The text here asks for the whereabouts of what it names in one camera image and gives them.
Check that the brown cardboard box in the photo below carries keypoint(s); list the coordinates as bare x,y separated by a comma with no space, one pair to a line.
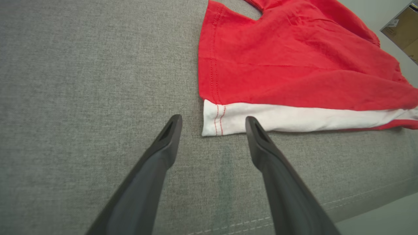
405,29

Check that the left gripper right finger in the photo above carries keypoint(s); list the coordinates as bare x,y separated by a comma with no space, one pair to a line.
287,195

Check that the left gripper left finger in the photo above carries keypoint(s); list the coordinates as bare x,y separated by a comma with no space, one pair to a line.
140,195

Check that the red shorts with elastic waistband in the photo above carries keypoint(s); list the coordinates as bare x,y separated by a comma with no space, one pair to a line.
277,65

